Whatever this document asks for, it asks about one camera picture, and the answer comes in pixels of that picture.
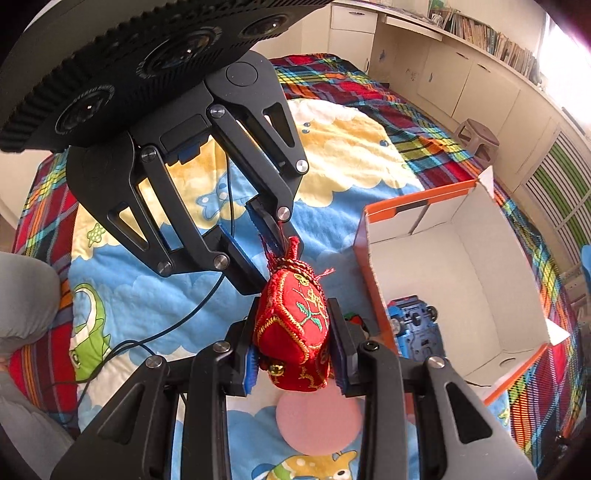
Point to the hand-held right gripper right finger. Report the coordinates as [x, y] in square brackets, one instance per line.
[336, 364]

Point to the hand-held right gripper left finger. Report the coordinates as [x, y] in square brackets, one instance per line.
[250, 374]

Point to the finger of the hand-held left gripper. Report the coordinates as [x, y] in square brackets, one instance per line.
[259, 222]
[235, 249]

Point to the red embroidered pouch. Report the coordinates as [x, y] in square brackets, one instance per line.
[295, 332]

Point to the orange cardboard box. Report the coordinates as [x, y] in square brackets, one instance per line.
[485, 277]

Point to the pink round disc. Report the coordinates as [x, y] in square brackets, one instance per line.
[318, 424]

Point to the blue toy car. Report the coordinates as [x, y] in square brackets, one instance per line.
[415, 323]

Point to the cartoon printed blanket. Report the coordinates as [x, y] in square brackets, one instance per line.
[346, 138]

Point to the plaid bedsheet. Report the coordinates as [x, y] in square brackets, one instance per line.
[415, 115]

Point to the white drawer unit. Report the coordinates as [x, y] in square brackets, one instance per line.
[353, 32]

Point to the person's grey trouser leg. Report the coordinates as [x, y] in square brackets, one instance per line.
[25, 300]

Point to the brown plastic stool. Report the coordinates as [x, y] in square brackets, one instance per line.
[478, 136]

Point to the slatted radiator cover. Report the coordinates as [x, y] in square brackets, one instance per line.
[561, 189]

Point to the row of books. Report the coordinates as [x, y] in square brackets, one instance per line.
[489, 39]

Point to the white wall cabinet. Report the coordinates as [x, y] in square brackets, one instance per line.
[461, 83]

